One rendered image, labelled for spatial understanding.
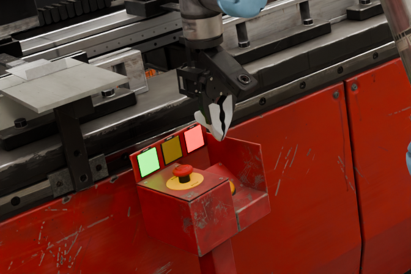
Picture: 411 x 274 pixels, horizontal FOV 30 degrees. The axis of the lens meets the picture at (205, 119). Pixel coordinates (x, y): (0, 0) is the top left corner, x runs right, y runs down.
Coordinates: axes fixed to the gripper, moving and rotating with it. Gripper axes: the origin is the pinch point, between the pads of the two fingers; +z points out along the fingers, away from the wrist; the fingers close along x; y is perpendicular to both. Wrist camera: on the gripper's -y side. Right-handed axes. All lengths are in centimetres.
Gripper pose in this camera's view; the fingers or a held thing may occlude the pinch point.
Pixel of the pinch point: (222, 135)
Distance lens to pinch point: 149.0
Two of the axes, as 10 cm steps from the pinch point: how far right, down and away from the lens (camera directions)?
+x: -7.1, 3.6, -6.0
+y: -6.9, -2.2, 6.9
